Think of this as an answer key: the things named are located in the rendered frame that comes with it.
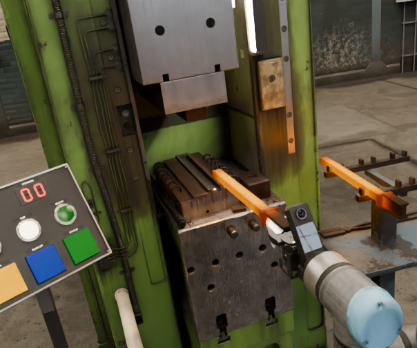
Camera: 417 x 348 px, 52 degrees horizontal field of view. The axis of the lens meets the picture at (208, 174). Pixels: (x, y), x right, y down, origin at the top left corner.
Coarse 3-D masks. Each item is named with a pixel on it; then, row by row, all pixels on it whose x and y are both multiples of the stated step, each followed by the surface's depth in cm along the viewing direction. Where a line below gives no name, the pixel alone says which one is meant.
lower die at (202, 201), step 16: (176, 160) 172; (208, 160) 166; (160, 176) 162; (176, 176) 156; (192, 176) 153; (176, 192) 144; (192, 192) 140; (208, 192) 138; (224, 192) 140; (192, 208) 138; (208, 208) 140; (224, 208) 142
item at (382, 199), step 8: (320, 160) 153; (328, 160) 149; (336, 168) 142; (344, 168) 141; (344, 176) 138; (352, 176) 134; (352, 184) 133; (360, 184) 128; (368, 184) 127; (368, 192) 125; (376, 192) 122; (384, 192) 121; (392, 192) 119; (376, 200) 120; (384, 200) 119; (392, 200) 114; (400, 200) 113; (384, 208) 119; (392, 208) 116; (400, 208) 112; (400, 216) 113
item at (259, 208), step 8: (216, 176) 130; (224, 176) 126; (224, 184) 124; (232, 184) 119; (240, 184) 118; (232, 192) 118; (240, 192) 113; (248, 192) 113; (240, 200) 113; (248, 200) 108; (256, 200) 107; (256, 208) 103; (264, 208) 102; (272, 208) 100; (264, 216) 99; (272, 216) 96; (280, 216) 96; (264, 224) 100; (280, 224) 92; (288, 224) 92
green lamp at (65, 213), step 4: (60, 208) 112; (64, 208) 113; (68, 208) 114; (60, 212) 112; (64, 212) 113; (68, 212) 113; (72, 212) 114; (60, 216) 112; (64, 216) 112; (68, 216) 113; (72, 216) 114; (64, 220) 112; (68, 220) 113
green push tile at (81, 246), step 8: (80, 232) 113; (88, 232) 114; (64, 240) 110; (72, 240) 111; (80, 240) 112; (88, 240) 113; (72, 248) 110; (80, 248) 112; (88, 248) 113; (96, 248) 114; (72, 256) 110; (80, 256) 111; (88, 256) 112
